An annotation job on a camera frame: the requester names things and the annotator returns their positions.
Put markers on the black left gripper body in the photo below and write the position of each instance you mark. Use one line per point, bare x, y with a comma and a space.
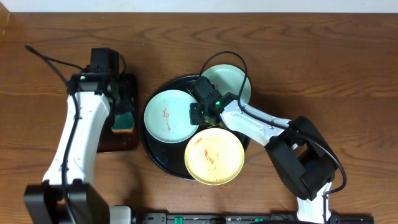
123, 103

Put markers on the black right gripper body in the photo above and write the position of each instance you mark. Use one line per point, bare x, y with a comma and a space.
197, 114

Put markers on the pale green plate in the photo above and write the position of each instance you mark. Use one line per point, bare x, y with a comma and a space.
226, 78

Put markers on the light blue plate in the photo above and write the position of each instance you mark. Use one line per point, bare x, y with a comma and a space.
167, 116

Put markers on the yellow plate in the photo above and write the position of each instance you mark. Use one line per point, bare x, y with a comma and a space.
214, 156

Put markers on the green yellow sponge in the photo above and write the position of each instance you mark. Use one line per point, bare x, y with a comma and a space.
123, 123

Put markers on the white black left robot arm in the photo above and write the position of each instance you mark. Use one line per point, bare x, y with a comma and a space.
67, 193

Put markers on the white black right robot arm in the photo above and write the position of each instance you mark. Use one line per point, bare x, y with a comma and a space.
302, 158

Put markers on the round black tray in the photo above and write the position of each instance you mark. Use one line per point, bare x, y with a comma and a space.
170, 157

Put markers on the dark rectangular tray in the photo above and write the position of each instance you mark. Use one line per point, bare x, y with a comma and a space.
124, 137

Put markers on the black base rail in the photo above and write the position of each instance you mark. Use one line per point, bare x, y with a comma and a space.
162, 218

